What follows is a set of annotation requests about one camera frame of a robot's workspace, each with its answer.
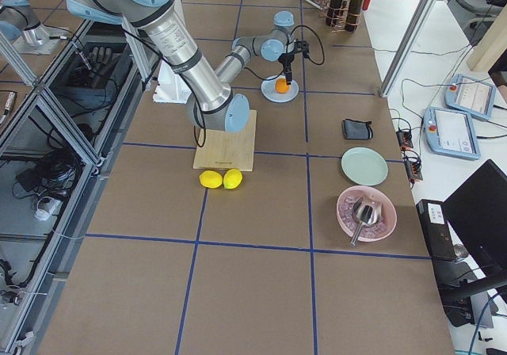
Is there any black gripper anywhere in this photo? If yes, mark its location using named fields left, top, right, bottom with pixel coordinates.
left=278, top=40, right=310, bottom=85

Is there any orange fruit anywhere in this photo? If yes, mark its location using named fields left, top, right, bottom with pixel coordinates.
left=275, top=78, right=290, bottom=94

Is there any light blue plate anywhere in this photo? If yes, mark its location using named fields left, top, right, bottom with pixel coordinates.
left=261, top=75, right=299, bottom=103

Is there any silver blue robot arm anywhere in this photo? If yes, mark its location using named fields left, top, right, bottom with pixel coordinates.
left=66, top=0, right=308, bottom=132

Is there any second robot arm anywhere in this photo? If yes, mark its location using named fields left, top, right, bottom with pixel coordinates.
left=1, top=0, right=59, bottom=55

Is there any light green plate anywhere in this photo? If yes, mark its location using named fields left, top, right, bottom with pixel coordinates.
left=341, top=147, right=388, bottom=186

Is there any dark wine bottle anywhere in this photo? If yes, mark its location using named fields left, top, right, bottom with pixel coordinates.
left=345, top=0, right=364, bottom=32
left=326, top=0, right=344, bottom=26

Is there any folded dark grey cloth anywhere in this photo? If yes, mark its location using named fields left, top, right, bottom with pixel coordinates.
left=341, top=119, right=374, bottom=140

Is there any bamboo cutting board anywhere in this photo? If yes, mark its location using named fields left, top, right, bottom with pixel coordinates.
left=193, top=109, right=257, bottom=171

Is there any yellow lemon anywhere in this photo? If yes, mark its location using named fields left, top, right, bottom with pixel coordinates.
left=223, top=169, right=243, bottom=189
left=199, top=170, right=223, bottom=189

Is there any black power strip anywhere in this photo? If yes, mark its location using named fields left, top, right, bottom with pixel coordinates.
left=396, top=129, right=423, bottom=185

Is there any metal scoop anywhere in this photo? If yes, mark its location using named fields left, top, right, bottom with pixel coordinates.
left=349, top=197, right=383, bottom=246

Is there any pink bowl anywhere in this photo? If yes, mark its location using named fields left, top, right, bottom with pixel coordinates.
left=336, top=185, right=398, bottom=242

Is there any blue teach pendant near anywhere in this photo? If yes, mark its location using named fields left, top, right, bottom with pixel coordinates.
left=423, top=107, right=481, bottom=160

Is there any blue teach pendant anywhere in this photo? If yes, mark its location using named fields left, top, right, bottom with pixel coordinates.
left=423, top=107, right=481, bottom=160
left=444, top=74, right=495, bottom=121

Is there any blue teach pendant far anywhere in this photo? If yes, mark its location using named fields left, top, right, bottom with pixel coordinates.
left=444, top=74, right=495, bottom=121

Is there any black computer box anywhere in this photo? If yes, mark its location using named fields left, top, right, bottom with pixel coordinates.
left=416, top=199, right=457, bottom=261

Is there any black monitor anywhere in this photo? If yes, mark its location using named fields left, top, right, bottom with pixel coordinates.
left=443, top=159, right=506, bottom=269

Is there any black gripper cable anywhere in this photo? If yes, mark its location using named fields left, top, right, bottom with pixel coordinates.
left=245, top=25, right=326, bottom=79

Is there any copper wire bottle rack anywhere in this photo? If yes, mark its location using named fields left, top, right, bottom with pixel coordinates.
left=326, top=0, right=360, bottom=32

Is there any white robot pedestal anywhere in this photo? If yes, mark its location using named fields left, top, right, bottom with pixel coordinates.
left=153, top=62, right=191, bottom=104

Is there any aluminium frame post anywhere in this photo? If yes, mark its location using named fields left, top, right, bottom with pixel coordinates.
left=379, top=0, right=437, bottom=97

